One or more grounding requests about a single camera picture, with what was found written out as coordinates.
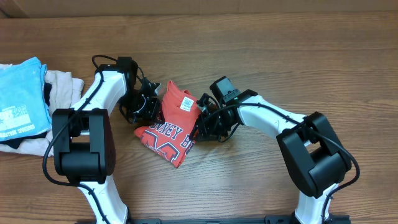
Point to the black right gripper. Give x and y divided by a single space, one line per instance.
208 132

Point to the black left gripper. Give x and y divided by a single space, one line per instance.
150 116

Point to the red t-shirt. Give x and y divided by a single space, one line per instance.
171 140

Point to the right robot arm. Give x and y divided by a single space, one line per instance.
315 158

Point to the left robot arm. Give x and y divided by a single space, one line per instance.
83 146

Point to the beige folded garment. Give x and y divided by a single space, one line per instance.
65 92

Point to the light blue folded t-shirt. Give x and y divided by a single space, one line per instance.
24 112

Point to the dark navy folded garment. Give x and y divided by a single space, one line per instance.
15 143

